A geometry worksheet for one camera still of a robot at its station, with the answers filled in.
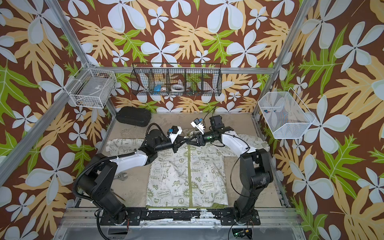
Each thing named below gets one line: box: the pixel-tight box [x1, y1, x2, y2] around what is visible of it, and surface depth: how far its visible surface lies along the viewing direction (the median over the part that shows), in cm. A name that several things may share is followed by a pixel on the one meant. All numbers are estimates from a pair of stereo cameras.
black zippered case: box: [116, 106, 152, 127], surface depth 114 cm
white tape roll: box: [171, 84, 185, 92], surface depth 100 cm
